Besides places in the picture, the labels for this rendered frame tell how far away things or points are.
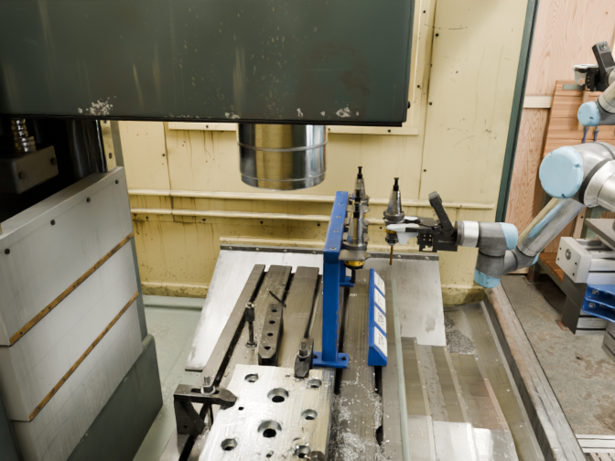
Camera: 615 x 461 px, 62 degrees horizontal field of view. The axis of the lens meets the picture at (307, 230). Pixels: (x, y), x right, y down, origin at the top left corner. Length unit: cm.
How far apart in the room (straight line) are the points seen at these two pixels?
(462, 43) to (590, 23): 195
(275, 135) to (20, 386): 62
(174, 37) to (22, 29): 23
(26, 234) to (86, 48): 34
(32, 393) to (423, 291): 138
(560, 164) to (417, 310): 86
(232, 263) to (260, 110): 137
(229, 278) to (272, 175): 124
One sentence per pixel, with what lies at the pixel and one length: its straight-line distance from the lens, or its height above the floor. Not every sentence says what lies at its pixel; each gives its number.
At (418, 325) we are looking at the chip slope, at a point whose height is 73.
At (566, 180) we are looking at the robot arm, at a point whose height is 140.
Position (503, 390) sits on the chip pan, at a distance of 178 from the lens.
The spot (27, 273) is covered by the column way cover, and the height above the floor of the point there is 133.
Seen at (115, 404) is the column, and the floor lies 84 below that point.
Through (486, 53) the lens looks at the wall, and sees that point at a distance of 193.
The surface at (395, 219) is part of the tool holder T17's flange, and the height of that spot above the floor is 121.
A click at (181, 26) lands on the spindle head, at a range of 81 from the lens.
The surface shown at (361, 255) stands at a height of 122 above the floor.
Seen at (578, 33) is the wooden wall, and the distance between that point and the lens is 376.
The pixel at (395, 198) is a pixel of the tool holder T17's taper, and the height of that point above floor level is 127.
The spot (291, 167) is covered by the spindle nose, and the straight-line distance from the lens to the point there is 85.
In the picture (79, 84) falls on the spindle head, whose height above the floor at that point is 165.
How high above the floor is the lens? 174
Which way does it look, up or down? 22 degrees down
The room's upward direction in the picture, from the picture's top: straight up
